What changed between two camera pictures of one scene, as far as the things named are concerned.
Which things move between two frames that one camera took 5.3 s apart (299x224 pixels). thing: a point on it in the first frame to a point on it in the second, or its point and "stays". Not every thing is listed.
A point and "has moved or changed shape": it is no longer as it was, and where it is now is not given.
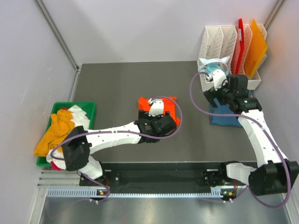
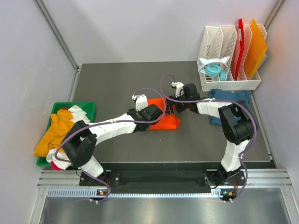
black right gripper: (211, 94) to (169, 109)
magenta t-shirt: (54, 167) stays
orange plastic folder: (255, 48) stays
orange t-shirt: (169, 106) has moved or changed shape
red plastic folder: (241, 33) stays
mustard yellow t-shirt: (61, 123) stays
